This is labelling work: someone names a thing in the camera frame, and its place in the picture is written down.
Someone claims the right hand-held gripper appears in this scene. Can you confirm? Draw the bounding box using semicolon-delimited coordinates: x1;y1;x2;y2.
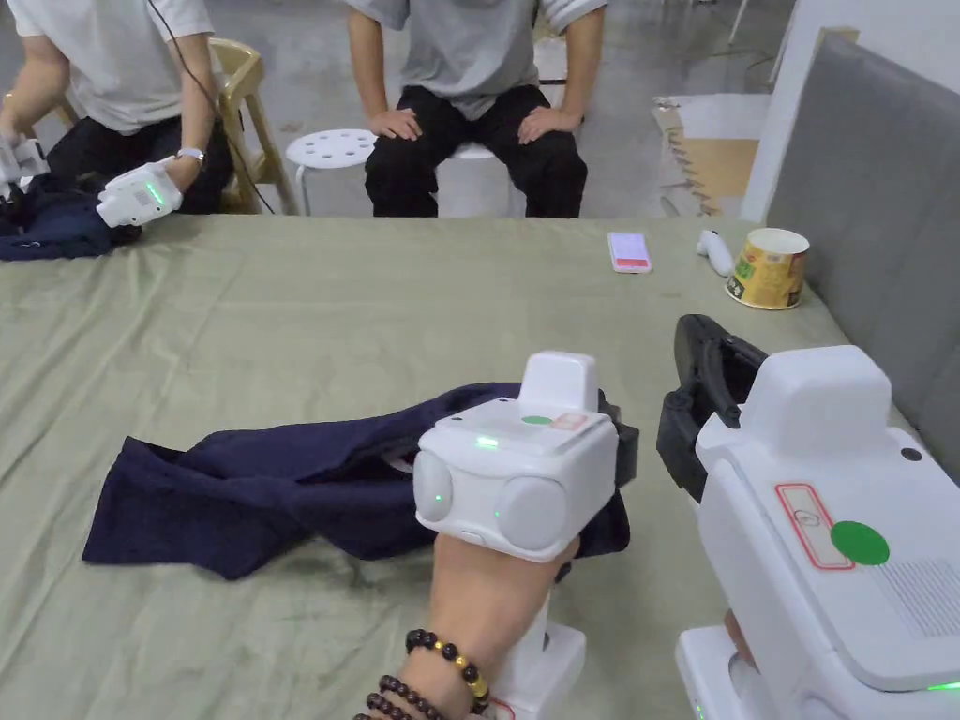
655;312;960;720

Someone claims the wooden chair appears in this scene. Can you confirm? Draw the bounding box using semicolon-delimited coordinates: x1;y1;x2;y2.
203;36;303;217

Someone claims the grey padded headboard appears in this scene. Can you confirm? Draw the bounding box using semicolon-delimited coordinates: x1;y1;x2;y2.
763;33;960;485

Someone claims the phone with lit screen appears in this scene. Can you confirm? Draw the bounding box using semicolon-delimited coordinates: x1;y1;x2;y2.
607;231;654;276

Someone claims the white hand controller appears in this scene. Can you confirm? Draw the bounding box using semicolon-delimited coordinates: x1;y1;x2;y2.
697;228;736;279

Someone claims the dark blue shirt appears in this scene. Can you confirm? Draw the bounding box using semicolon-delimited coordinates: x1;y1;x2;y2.
81;382;632;583
0;171;145;263

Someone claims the person's left hand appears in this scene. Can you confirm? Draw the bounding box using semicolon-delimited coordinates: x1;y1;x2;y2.
408;533;582;678

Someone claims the white round stool with holes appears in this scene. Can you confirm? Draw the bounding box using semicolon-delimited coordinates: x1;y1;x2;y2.
284;127;378;218

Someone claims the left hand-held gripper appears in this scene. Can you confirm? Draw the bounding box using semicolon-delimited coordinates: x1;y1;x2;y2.
413;352;640;720

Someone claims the bed with pale green sheet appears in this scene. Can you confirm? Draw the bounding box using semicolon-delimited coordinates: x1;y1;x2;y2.
0;213;935;720

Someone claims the yellow paper cup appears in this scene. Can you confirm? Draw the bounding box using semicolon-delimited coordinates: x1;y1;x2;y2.
724;228;812;311

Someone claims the person's left forearm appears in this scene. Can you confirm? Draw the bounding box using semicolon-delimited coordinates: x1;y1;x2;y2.
365;628;498;720

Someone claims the person's right hand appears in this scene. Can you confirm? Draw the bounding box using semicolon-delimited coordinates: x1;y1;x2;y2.
722;608;760;668

